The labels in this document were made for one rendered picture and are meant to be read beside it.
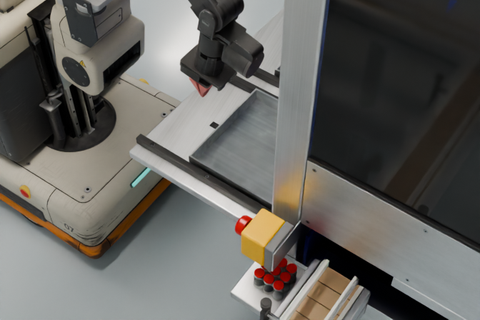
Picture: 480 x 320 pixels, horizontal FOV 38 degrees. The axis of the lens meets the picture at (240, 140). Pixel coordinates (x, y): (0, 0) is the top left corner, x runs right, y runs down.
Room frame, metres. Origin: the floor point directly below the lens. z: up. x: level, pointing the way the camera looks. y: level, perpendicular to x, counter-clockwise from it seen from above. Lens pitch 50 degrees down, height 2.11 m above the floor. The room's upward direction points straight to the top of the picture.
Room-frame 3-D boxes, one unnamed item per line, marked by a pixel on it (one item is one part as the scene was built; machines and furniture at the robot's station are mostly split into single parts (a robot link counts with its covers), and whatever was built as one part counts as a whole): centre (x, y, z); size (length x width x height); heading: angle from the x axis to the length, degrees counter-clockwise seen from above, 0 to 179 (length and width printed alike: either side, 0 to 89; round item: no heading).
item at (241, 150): (0.98, -0.10, 0.90); 0.34 x 0.26 x 0.04; 54
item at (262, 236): (0.70, -0.05, 1.00); 0.08 x 0.07 x 0.07; 54
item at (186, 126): (1.15, -0.14, 0.87); 0.70 x 0.48 x 0.02; 144
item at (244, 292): (0.67, -0.07, 0.87); 0.14 x 0.13 x 0.02; 54
